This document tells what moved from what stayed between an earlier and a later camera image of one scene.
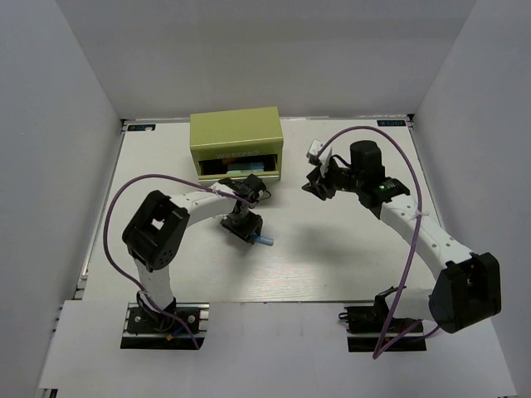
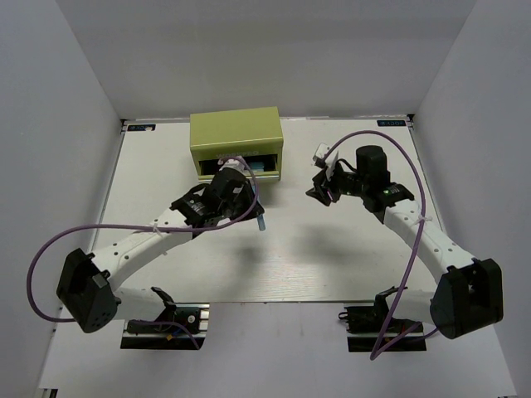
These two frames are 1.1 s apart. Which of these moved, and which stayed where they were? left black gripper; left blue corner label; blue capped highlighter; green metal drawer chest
Moved: left black gripper
Stayed: left blue corner label; blue capped highlighter; green metal drawer chest
